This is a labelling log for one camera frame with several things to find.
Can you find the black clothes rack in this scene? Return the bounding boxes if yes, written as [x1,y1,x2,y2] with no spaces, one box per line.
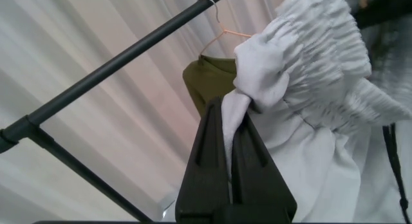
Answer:
[0,0,232,223]

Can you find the pink clothes hanger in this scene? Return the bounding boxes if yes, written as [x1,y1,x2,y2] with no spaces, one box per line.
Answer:
[199,0,254,56]

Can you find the white curtain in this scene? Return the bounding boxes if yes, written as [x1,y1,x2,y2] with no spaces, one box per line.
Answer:
[0,0,290,223]

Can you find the pale grey shorts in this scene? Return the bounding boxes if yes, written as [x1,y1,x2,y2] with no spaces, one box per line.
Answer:
[160,0,412,223]

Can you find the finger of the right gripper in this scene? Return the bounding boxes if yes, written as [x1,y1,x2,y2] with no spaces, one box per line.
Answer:
[352,0,412,29]

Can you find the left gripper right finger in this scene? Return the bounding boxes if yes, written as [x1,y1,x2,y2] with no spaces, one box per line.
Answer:
[230,113,297,224]

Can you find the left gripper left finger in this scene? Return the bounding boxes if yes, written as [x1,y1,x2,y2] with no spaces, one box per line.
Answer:
[175,97,232,224]

